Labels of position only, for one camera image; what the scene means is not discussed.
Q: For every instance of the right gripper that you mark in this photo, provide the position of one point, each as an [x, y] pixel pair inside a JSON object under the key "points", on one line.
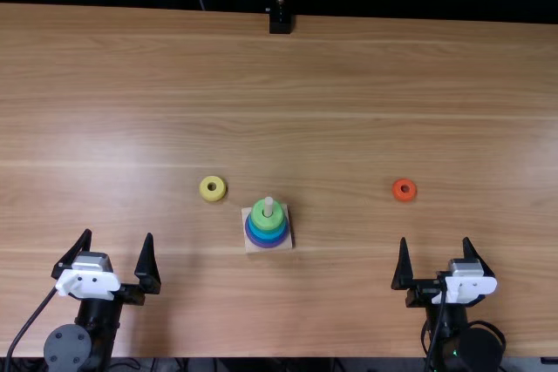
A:
{"points": [[420, 291]]}

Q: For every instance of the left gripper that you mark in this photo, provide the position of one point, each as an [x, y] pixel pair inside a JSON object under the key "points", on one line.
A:
{"points": [[133, 295]]}

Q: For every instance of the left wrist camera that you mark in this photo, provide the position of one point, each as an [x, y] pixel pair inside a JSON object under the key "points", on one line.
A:
{"points": [[91, 282]]}

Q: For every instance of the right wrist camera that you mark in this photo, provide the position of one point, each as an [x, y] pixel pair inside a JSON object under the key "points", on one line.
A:
{"points": [[468, 287]]}

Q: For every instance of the wooden peg base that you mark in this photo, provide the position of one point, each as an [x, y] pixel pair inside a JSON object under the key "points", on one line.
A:
{"points": [[248, 250]]}

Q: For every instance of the black clamp stand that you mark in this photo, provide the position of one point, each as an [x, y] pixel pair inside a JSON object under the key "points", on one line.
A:
{"points": [[281, 25]]}

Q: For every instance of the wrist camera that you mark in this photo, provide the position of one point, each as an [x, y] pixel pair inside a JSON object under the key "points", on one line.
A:
{"points": [[468, 287], [91, 282]]}

